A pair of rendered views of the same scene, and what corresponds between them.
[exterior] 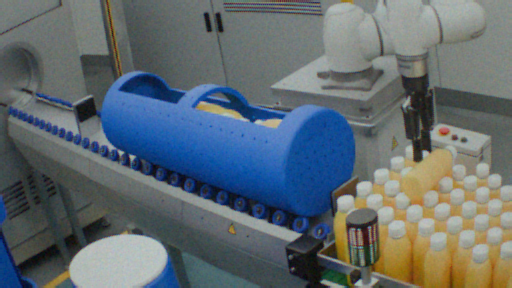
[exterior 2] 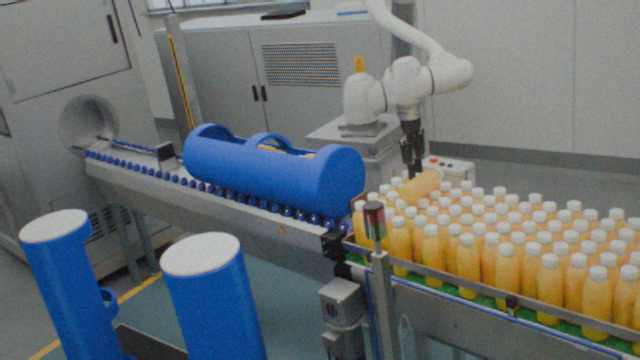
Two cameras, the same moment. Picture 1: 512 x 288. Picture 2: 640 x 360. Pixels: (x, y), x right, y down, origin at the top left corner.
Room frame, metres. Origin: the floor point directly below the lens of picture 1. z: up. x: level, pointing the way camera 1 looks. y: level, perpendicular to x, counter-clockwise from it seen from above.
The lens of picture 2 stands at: (-0.34, 0.08, 2.00)
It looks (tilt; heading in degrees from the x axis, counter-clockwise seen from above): 23 degrees down; 356
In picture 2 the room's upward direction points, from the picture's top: 10 degrees counter-clockwise
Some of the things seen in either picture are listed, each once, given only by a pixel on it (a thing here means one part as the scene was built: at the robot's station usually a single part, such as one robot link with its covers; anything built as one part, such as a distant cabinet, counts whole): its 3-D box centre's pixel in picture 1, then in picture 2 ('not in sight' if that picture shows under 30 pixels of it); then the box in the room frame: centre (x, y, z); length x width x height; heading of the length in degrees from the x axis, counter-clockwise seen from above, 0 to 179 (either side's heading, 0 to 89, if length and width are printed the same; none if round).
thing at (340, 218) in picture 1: (349, 237); (363, 230); (1.50, -0.18, 0.99); 0.07 x 0.07 x 0.19
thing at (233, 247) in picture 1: (134, 179); (207, 203); (2.48, 0.47, 0.79); 2.17 x 0.29 x 0.34; 39
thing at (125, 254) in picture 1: (115, 263); (200, 252); (1.50, 0.40, 1.03); 0.28 x 0.28 x 0.01
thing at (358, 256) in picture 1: (364, 248); (375, 227); (1.14, -0.16, 1.18); 0.06 x 0.06 x 0.05
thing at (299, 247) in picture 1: (308, 258); (335, 245); (1.51, -0.07, 0.95); 0.10 x 0.07 x 0.10; 129
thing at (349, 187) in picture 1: (345, 204); (359, 209); (1.67, -0.20, 0.99); 0.10 x 0.02 x 0.12; 129
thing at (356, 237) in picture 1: (362, 229); (374, 214); (1.14, -0.16, 1.23); 0.06 x 0.06 x 0.04
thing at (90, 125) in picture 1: (87, 117); (167, 157); (2.70, 0.65, 1.00); 0.10 x 0.04 x 0.15; 129
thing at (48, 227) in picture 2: not in sight; (53, 225); (2.01, 1.06, 1.03); 0.28 x 0.28 x 0.01
